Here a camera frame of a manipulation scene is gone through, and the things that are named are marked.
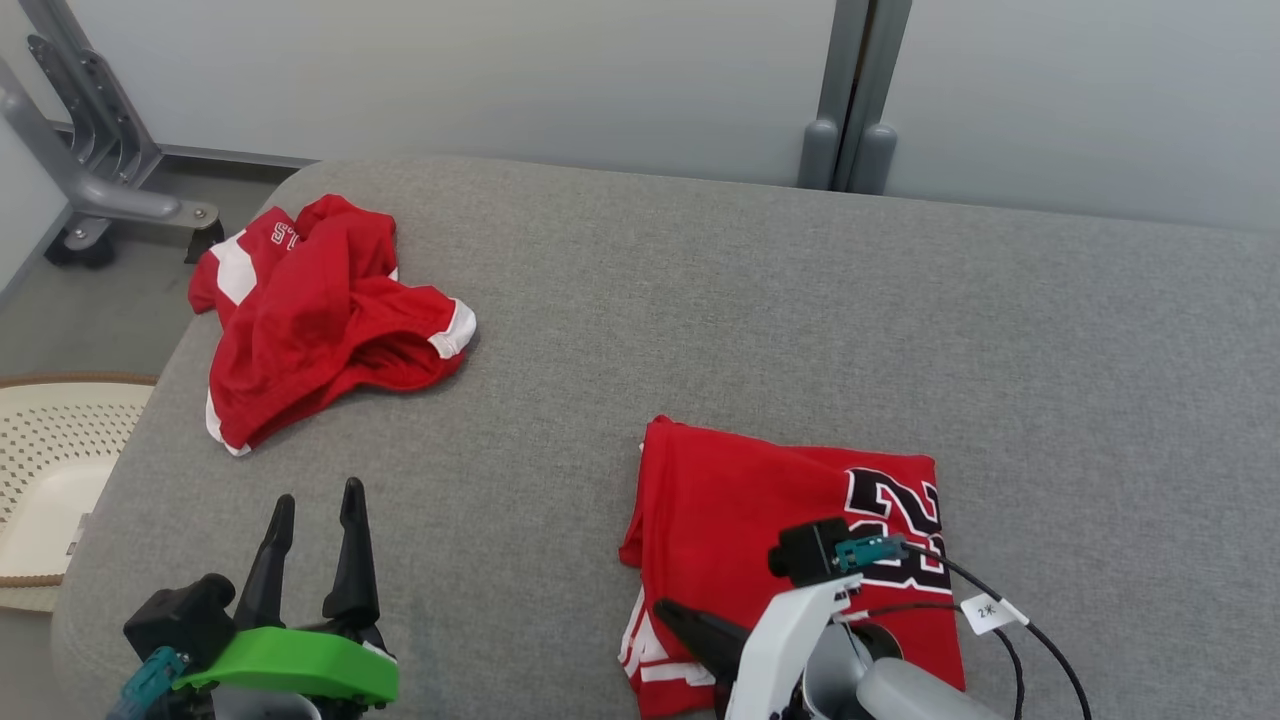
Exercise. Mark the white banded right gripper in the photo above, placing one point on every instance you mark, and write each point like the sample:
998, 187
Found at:
790, 640

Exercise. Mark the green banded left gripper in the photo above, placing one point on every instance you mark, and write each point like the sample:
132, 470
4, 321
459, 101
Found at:
290, 665

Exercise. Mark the red jersey white sleeves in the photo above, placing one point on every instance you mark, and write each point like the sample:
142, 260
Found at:
740, 500

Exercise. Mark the red shorts white trim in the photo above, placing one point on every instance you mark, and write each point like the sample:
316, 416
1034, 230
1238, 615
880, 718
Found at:
310, 320

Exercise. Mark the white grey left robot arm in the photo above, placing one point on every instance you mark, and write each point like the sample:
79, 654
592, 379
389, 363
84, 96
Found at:
265, 708

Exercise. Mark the cream perforated laundry basket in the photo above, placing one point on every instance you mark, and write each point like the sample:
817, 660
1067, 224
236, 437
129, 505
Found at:
60, 470

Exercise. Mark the grey metal stand leg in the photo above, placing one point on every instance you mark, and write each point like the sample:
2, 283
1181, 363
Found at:
100, 190

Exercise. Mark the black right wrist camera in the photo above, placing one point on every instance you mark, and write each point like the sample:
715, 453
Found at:
805, 550

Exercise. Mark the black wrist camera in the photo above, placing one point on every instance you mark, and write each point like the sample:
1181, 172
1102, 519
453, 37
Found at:
180, 620
805, 550

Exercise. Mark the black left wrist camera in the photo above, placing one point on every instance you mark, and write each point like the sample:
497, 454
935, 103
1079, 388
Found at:
180, 620

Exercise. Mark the teal right camera connector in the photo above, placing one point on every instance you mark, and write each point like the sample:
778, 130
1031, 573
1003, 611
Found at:
870, 550

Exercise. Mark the teal camera connector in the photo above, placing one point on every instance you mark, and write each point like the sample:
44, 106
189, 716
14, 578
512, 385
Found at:
870, 550
150, 680

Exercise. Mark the teal left camera connector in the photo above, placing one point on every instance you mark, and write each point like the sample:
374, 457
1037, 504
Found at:
150, 680

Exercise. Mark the grey wall baseboard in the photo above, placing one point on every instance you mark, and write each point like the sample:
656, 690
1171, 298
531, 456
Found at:
230, 157

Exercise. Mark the grey partition post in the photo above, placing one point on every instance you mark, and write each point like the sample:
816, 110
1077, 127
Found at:
880, 100
830, 90

